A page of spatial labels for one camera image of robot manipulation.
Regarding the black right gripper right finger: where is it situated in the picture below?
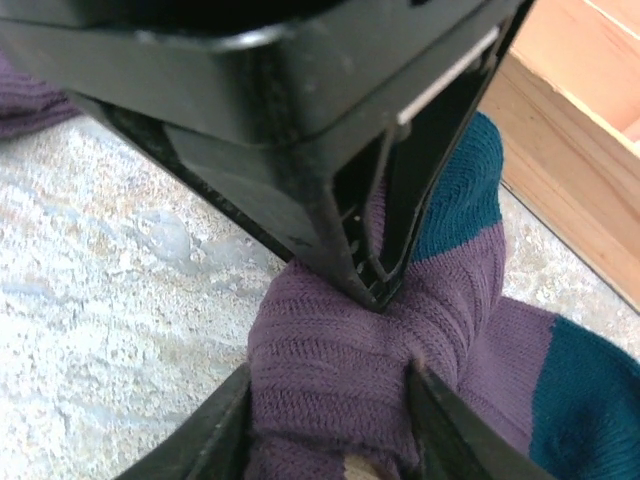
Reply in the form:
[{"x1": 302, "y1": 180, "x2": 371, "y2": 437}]
[{"x1": 405, "y1": 359, "x2": 551, "y2": 480}]

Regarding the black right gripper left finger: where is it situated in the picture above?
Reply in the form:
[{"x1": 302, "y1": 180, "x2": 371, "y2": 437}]
[{"x1": 117, "y1": 363, "x2": 253, "y2": 480}]

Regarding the purple sock with teal toe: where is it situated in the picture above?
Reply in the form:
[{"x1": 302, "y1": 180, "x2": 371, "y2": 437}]
[{"x1": 244, "y1": 110, "x2": 640, "y2": 480}]

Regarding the purple sock with beige toe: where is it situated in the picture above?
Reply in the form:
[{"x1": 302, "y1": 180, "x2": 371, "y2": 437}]
[{"x1": 0, "y1": 47, "x2": 84, "y2": 141}]

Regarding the wooden compartment tray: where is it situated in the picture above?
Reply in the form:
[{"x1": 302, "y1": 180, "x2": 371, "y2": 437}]
[{"x1": 477, "y1": 0, "x2": 640, "y2": 315}]

